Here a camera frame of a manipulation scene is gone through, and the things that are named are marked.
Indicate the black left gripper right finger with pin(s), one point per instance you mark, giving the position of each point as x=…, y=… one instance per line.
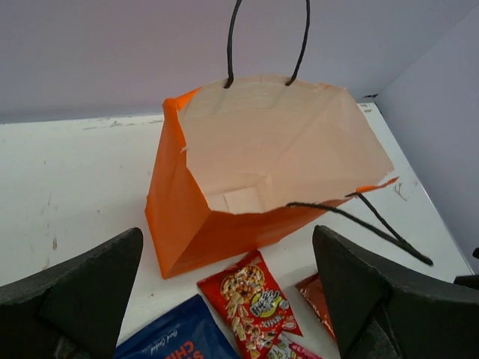
x=381, y=309

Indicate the dark red snack packet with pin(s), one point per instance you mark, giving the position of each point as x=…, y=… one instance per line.
x=311, y=289

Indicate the pink candy packet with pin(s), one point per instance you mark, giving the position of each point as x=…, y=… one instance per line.
x=284, y=348

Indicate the orange paper bag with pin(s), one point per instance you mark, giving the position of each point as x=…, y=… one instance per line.
x=244, y=162

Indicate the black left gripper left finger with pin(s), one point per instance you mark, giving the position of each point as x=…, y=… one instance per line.
x=74, y=309

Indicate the red mixed snack packet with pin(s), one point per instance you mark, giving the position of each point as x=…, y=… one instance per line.
x=250, y=301

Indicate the blue Burts chips bag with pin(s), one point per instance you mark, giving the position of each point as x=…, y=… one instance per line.
x=186, y=331

